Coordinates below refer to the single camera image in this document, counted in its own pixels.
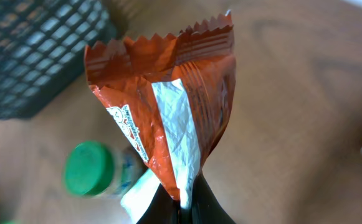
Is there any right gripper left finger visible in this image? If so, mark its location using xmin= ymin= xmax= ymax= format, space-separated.
xmin=137 ymin=184 xmax=179 ymax=224

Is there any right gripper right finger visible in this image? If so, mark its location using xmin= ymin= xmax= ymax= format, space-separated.
xmin=191 ymin=172 xmax=236 ymax=224

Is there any light blue wipes pack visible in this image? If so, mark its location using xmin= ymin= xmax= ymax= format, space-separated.
xmin=120 ymin=169 xmax=160 ymax=223

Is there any green lid jar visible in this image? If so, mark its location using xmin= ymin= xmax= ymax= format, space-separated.
xmin=62 ymin=141 xmax=146 ymax=198

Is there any red Top snack bar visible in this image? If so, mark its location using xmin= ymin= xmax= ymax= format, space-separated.
xmin=84 ymin=12 xmax=236 ymax=209

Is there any grey plastic mesh basket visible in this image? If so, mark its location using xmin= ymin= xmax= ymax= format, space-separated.
xmin=0 ymin=0 xmax=115 ymax=119

